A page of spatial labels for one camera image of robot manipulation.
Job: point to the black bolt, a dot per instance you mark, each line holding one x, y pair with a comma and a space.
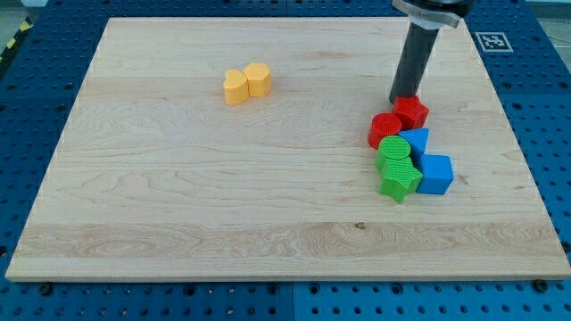
44, 289
540, 285

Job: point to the blue triangle block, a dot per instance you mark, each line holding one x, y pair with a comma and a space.
417, 139

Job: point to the robot arm flange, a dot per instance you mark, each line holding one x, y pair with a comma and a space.
434, 14

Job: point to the red star block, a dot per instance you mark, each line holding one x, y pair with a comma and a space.
410, 111

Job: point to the white fiducial marker tag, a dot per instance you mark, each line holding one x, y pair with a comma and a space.
493, 42

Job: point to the black bolt right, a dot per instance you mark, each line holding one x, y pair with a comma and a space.
540, 285

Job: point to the yellow heart block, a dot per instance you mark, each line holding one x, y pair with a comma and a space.
235, 87

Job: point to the wooden board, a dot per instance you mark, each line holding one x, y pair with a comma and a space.
155, 178

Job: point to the yellow hexagon block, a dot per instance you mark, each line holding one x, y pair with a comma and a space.
259, 79

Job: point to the black bolt left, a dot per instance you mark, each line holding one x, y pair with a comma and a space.
44, 289

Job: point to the green star block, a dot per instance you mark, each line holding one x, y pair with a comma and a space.
399, 178

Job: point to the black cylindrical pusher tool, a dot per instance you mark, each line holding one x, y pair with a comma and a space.
415, 54

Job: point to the blue cube block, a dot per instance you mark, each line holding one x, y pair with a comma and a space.
437, 174

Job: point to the red cylinder block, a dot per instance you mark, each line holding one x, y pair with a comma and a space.
382, 125

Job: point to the green cylinder block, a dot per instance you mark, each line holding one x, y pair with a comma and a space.
391, 148

